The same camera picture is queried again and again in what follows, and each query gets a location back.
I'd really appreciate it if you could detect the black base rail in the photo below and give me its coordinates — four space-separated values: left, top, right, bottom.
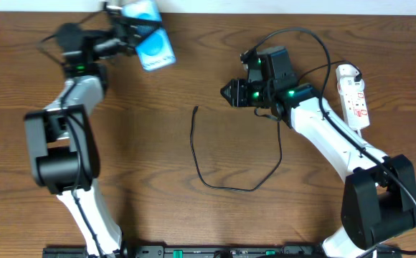
41 244 402 258

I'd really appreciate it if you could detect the white power strip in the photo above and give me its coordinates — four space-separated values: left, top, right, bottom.
336 64 370 133

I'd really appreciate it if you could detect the black charger cable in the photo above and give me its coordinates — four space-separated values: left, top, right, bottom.
189 59 363 193

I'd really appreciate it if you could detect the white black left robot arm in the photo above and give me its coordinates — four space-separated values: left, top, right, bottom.
24 4 163 257

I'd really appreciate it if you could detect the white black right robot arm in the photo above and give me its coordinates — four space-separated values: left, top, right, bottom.
220 47 416 257

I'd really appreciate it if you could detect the blue Galaxy smartphone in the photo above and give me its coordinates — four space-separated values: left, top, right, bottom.
122 0 176 71

